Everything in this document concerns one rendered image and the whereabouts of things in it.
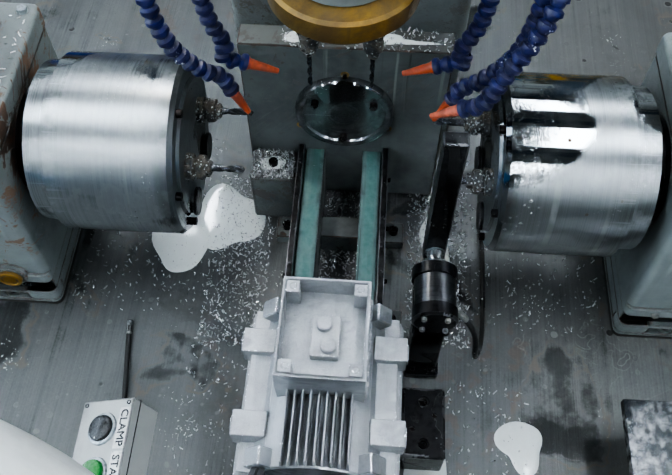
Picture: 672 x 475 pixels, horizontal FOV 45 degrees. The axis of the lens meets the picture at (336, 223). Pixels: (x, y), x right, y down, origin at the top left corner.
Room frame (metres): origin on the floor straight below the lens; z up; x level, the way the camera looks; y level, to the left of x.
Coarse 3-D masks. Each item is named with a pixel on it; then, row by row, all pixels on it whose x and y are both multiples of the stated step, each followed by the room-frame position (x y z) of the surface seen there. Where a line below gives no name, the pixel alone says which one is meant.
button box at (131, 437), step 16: (112, 400) 0.32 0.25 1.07; (128, 400) 0.31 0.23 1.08; (96, 416) 0.30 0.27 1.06; (112, 416) 0.30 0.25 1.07; (128, 416) 0.30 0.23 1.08; (144, 416) 0.30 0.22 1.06; (80, 432) 0.29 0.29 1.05; (112, 432) 0.28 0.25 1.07; (128, 432) 0.28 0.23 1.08; (144, 432) 0.29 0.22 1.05; (80, 448) 0.27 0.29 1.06; (96, 448) 0.26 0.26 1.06; (112, 448) 0.26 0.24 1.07; (128, 448) 0.26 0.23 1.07; (144, 448) 0.27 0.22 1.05; (112, 464) 0.24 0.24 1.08; (128, 464) 0.25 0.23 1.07; (144, 464) 0.25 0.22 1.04
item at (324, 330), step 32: (288, 288) 0.42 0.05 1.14; (320, 288) 0.43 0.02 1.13; (352, 288) 0.43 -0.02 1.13; (288, 320) 0.40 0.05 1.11; (320, 320) 0.39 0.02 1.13; (352, 320) 0.40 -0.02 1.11; (288, 352) 0.36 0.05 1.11; (320, 352) 0.35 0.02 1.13; (352, 352) 0.36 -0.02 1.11; (288, 384) 0.32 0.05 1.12; (320, 384) 0.31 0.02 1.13; (352, 384) 0.31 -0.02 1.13
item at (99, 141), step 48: (48, 96) 0.69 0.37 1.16; (96, 96) 0.69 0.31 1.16; (144, 96) 0.69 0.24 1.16; (192, 96) 0.74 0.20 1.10; (48, 144) 0.63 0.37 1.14; (96, 144) 0.63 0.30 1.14; (144, 144) 0.63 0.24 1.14; (192, 144) 0.70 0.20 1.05; (48, 192) 0.60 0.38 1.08; (96, 192) 0.59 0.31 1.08; (144, 192) 0.59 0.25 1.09; (192, 192) 0.65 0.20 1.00
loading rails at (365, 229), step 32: (320, 160) 0.77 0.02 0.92; (384, 160) 0.76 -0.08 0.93; (320, 192) 0.71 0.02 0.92; (384, 192) 0.70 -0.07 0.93; (288, 224) 0.65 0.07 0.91; (320, 224) 0.68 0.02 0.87; (352, 224) 0.69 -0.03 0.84; (384, 224) 0.64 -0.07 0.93; (288, 256) 0.59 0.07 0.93; (384, 256) 0.59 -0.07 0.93
